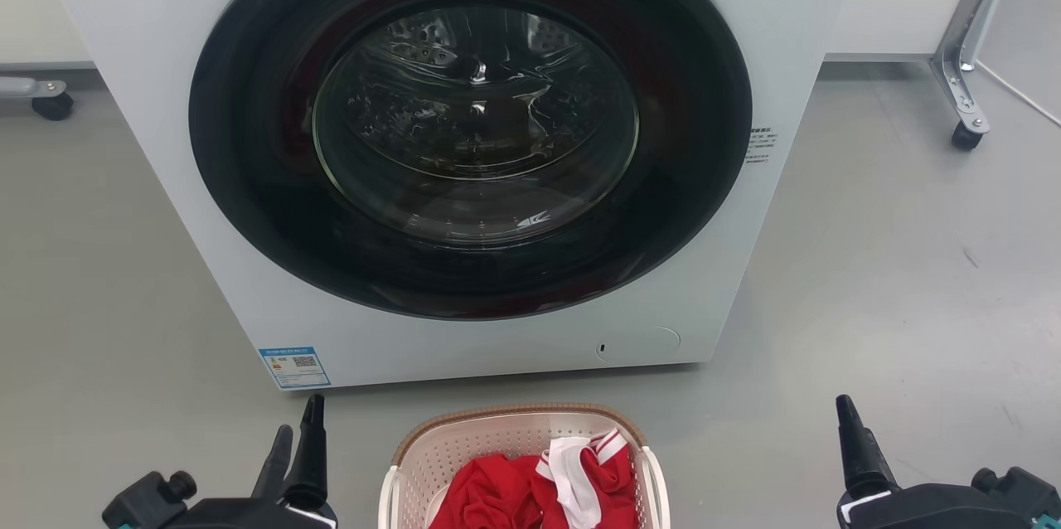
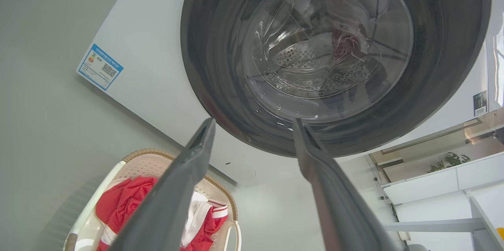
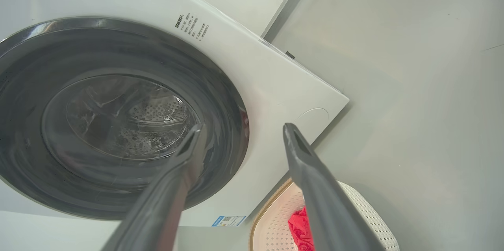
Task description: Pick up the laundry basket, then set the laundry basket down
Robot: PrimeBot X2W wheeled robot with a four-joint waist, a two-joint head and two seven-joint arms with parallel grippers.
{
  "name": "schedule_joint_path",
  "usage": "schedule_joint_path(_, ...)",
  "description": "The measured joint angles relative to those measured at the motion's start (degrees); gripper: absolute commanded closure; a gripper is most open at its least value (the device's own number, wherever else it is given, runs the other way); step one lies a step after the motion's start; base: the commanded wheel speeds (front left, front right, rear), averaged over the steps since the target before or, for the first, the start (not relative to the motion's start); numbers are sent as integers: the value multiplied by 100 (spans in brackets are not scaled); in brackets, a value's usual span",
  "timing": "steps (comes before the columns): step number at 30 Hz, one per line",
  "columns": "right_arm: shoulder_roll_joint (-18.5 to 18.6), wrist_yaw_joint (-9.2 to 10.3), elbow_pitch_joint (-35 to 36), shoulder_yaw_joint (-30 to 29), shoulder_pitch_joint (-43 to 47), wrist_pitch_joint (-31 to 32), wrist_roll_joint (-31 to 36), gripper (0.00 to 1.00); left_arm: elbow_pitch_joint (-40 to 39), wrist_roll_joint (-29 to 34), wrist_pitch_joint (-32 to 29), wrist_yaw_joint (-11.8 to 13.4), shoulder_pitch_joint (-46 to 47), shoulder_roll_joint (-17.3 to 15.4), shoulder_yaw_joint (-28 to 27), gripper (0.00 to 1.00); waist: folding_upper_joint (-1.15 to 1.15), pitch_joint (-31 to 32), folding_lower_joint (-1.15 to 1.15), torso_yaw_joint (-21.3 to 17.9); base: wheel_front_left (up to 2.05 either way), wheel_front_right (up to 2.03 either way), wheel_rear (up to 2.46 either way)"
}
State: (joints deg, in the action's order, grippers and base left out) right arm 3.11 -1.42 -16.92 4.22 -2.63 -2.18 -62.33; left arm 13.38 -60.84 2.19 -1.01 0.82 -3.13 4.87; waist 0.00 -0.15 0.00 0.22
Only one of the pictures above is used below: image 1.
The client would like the cream perforated plastic laundry basket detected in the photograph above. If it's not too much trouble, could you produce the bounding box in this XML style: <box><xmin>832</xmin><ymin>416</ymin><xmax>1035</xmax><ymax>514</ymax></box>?
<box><xmin>379</xmin><ymin>403</ymin><xmax>671</xmax><ymax>529</ymax></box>

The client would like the white washing machine body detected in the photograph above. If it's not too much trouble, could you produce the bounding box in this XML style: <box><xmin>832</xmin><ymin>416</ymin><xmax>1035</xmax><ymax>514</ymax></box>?
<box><xmin>33</xmin><ymin>0</ymin><xmax>865</xmax><ymax>391</ymax></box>

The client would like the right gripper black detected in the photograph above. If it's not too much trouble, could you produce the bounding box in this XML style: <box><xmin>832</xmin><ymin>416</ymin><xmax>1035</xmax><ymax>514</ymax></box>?
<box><xmin>836</xmin><ymin>394</ymin><xmax>1061</xmax><ymax>529</ymax></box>

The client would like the grey metal angled bracket leg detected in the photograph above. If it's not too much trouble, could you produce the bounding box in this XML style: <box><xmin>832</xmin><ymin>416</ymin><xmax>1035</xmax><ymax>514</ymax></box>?
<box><xmin>929</xmin><ymin>0</ymin><xmax>1029</xmax><ymax>137</ymax></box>

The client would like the black round washing machine door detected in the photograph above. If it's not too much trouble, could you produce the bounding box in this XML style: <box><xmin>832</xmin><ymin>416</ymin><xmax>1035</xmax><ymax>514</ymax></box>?
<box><xmin>188</xmin><ymin>0</ymin><xmax>753</xmax><ymax>322</ymax></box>

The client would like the grey metal frame leg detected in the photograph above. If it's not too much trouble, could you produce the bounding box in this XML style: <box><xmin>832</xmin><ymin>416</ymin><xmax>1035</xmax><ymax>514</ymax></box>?
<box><xmin>0</xmin><ymin>76</ymin><xmax>69</xmax><ymax>100</ymax></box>

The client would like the thin white cable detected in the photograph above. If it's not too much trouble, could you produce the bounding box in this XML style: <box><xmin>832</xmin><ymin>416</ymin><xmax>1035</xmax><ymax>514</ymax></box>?
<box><xmin>973</xmin><ymin>59</ymin><xmax>1061</xmax><ymax>129</ymax></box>

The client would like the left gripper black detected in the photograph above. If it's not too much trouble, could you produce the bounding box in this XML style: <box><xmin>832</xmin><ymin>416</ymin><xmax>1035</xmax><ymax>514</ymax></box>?
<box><xmin>102</xmin><ymin>394</ymin><xmax>339</xmax><ymax>529</ymax></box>

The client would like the small printed text sticker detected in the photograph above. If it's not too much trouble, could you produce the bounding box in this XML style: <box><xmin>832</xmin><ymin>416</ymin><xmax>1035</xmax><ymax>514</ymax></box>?
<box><xmin>745</xmin><ymin>127</ymin><xmax>779</xmax><ymax>166</ymax></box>

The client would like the blue energy label sticker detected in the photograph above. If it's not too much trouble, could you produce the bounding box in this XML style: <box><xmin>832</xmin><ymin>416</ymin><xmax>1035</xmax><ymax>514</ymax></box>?
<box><xmin>258</xmin><ymin>346</ymin><xmax>332</xmax><ymax>391</ymax></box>

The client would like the red and white jersey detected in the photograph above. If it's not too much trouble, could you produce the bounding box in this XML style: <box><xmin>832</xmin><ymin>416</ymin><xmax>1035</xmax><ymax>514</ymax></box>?
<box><xmin>427</xmin><ymin>428</ymin><xmax>640</xmax><ymax>529</ymax></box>

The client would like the round white filter cover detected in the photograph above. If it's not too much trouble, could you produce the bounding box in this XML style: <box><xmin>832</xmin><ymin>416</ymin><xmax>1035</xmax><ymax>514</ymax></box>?
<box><xmin>594</xmin><ymin>326</ymin><xmax>682</xmax><ymax>363</ymax></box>

